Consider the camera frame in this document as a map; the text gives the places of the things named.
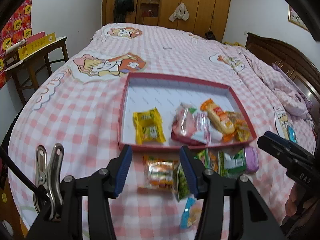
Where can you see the white paper roll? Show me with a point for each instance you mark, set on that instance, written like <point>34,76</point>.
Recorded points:
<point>15,45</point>

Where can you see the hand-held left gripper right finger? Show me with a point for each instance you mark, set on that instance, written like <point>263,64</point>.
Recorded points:
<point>190,172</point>

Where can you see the pink checked quilt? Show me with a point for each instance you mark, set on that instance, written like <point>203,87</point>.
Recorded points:
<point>287,97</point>

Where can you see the yellow snack packet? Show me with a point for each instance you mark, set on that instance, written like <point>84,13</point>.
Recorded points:
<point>151,135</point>
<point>147,116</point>

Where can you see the small orange crinkly packet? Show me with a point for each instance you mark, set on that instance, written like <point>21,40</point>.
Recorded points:
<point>241,127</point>

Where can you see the yellow cardboard box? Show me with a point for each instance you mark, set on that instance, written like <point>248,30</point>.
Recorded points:
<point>37,46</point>

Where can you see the clear blue-edged gummy packet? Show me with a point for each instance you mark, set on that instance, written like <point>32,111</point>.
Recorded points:
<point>190,213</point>

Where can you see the peach jelly spout pouch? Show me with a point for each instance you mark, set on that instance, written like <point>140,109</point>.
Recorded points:
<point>190,122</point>

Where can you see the framed wall picture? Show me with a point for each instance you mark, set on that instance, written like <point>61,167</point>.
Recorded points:
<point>297,17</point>

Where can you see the orange cake snack packet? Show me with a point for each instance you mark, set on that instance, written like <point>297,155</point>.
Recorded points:
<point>220,120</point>

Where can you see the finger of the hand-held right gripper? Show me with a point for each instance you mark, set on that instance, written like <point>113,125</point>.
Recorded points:
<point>282,138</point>
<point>275,150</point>

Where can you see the clear orange candy packet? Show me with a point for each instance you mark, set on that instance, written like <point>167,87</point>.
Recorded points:
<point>160,172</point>

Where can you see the wooden wardrobe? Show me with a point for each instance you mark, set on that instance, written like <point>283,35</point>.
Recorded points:
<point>195,5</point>

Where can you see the pink shallow cardboard box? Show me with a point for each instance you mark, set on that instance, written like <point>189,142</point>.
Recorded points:
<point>155,92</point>

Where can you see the green white snack packet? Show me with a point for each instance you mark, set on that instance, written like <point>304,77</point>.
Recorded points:
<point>232,163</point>

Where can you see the dark wooden headboard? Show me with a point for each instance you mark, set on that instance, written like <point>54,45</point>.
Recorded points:
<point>280,52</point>

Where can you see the red yellow printed wall cloth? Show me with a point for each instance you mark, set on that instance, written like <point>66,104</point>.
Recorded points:
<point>15,30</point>

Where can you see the black bag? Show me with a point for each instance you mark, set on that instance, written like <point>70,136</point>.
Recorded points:
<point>210,35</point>

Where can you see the purple jelly cup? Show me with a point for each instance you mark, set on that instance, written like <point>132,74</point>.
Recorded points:
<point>251,160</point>

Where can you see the red snack packet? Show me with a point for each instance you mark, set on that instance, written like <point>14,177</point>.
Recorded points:
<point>182,138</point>

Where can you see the metal spring clip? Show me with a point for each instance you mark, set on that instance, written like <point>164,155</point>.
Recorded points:
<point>48,175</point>

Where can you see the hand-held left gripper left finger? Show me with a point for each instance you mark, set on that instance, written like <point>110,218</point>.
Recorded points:
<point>122,172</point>

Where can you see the beige hanging cloth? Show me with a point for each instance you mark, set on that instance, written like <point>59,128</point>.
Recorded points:
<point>178,12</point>

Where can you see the green pea snack bag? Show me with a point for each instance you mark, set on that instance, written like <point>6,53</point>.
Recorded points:
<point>182,182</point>

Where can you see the person's right hand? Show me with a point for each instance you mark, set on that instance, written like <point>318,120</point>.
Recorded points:
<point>296,202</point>

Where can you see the dark hanging clothes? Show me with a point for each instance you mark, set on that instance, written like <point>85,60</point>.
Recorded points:
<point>123,2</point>

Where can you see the dark wooden side table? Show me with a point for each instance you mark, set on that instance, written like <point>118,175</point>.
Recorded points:
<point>32,62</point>

